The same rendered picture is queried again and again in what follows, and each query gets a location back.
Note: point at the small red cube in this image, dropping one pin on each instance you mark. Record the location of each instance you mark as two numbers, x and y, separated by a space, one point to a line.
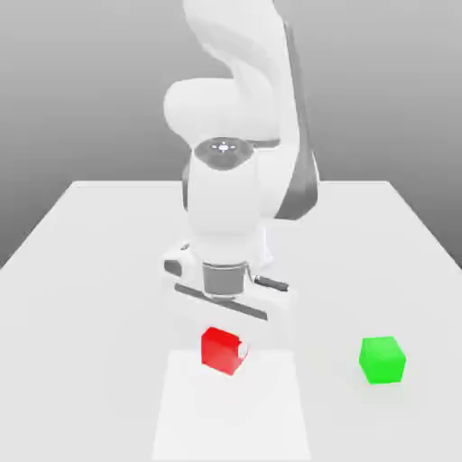
218 352

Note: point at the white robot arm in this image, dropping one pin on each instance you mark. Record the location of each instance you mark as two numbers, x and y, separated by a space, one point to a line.
223 202

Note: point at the small green cube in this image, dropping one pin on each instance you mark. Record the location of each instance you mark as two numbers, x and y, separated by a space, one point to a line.
382 360

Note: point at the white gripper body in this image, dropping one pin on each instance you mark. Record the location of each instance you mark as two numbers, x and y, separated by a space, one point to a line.
274 303

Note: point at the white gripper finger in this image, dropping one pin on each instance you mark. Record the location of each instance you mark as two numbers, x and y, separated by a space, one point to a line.
243 349

